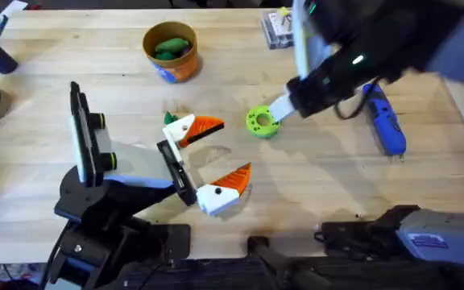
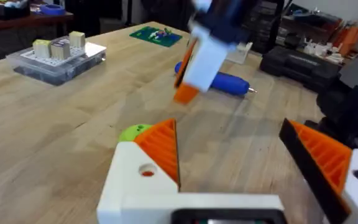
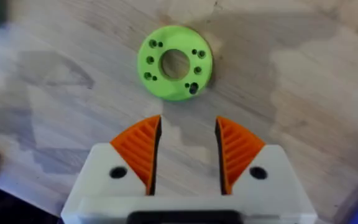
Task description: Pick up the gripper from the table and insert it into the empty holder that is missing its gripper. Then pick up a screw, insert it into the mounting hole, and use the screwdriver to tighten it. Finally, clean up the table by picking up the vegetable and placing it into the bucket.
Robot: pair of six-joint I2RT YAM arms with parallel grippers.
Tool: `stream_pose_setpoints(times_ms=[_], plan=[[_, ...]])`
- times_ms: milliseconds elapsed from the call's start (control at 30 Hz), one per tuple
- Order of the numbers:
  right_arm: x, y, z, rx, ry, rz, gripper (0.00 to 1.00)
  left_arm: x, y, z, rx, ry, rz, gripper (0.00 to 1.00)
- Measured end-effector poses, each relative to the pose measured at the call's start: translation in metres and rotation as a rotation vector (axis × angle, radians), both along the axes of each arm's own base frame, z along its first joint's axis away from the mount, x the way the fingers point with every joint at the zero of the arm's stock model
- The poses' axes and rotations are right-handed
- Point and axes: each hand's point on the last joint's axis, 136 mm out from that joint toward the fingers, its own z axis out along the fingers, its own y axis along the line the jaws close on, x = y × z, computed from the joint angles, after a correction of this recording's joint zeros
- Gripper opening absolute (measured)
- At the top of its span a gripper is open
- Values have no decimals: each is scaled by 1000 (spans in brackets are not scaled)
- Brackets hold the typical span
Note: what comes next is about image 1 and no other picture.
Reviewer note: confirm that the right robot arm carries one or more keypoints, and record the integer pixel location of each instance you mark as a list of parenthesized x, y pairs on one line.
[(457, 48)]

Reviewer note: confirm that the black rail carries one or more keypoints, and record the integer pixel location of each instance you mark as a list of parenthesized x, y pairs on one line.
[(232, 274)]

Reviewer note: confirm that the white card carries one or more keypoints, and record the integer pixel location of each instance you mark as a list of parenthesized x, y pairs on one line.
[(8, 14)]

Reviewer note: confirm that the right wrist upright plate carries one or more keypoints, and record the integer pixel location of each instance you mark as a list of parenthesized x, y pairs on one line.
[(301, 40)]

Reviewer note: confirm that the blue electric screwdriver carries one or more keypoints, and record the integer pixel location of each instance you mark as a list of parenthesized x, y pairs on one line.
[(385, 121)]

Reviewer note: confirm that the wrist upright plate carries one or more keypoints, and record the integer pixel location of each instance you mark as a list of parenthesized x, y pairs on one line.
[(301, 40), (83, 133)]

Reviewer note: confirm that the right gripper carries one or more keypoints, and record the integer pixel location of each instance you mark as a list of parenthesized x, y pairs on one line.
[(336, 80)]

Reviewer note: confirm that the left wrist upright plate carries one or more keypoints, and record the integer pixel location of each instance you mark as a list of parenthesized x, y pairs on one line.
[(83, 133)]

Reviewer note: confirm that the green vegetable toy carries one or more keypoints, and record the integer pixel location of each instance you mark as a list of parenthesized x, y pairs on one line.
[(170, 118)]

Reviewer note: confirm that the orange tub with toys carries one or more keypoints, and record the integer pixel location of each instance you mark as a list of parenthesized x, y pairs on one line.
[(175, 66)]

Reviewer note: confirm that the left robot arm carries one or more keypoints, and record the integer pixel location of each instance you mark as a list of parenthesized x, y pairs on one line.
[(95, 249)]

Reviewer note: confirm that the green disc with holes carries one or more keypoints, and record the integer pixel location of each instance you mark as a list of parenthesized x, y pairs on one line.
[(256, 127)]

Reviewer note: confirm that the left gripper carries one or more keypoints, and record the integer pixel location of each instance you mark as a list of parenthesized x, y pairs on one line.
[(139, 163)]

